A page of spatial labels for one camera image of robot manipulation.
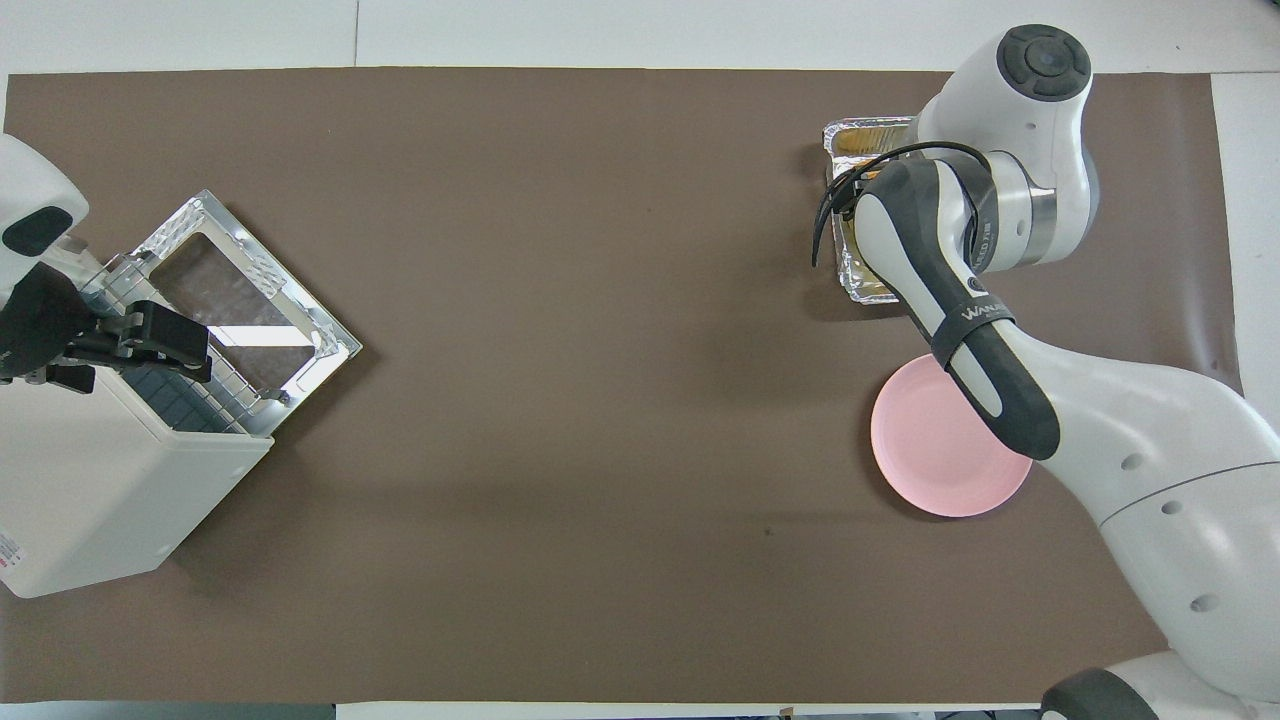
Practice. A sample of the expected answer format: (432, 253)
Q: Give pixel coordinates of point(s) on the aluminium foil tray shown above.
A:
(860, 280)

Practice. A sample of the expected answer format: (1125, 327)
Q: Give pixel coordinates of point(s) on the brown table mat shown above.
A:
(620, 300)

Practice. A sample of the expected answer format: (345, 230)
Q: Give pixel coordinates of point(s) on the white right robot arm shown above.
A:
(1150, 450)

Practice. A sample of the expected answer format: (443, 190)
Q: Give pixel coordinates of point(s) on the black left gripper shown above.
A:
(40, 320)

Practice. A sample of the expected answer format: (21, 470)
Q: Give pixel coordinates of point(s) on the pink round plate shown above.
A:
(930, 460)

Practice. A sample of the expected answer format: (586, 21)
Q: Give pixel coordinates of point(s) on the white toaster oven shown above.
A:
(90, 490)

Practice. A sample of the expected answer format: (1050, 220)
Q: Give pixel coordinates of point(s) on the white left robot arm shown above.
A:
(35, 190)

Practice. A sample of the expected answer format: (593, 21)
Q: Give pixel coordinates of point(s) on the glass oven door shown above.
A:
(240, 300)

